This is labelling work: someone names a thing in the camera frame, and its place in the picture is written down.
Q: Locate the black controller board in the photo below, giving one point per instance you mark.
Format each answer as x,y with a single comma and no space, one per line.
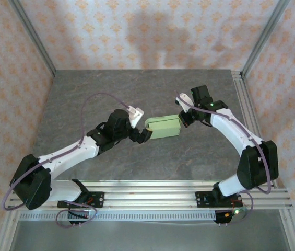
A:
225,218
78,215

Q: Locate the aluminium mounting rail beam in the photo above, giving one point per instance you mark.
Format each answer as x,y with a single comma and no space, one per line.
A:
150,198

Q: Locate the aluminium right frame leg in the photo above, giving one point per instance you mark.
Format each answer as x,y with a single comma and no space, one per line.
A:
292,232

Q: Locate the aluminium frame post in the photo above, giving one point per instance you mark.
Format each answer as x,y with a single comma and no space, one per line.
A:
262,39
36,41

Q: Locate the aluminium side rail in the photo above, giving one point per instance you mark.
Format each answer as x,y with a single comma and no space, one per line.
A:
249,104

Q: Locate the aluminium left frame post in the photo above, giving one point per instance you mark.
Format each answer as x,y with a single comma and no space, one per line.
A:
36,41

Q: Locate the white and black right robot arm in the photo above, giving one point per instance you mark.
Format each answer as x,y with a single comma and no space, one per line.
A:
230,130

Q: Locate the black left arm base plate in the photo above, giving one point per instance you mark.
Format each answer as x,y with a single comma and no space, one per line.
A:
97,200

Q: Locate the aluminium right frame post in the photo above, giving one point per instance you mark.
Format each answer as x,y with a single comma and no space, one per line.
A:
262,39

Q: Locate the black left controller board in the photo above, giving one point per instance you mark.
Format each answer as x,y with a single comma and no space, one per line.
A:
78,215

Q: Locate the aluminium frame leg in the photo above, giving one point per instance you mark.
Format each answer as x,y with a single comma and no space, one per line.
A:
292,232
5,232

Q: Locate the aluminium left frame leg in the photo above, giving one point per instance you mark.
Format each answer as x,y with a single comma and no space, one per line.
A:
5,232

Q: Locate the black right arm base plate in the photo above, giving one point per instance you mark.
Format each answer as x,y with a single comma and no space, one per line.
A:
202,198

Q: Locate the black right controller board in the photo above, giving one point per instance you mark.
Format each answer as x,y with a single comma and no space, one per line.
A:
225,218

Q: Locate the light green paper box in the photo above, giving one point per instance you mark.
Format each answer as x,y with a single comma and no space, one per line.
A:
165,128

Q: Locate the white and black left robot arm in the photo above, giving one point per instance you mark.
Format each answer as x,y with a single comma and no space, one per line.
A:
69,159

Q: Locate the grey metal lower panel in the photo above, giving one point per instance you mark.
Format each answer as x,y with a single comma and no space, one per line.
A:
150,236

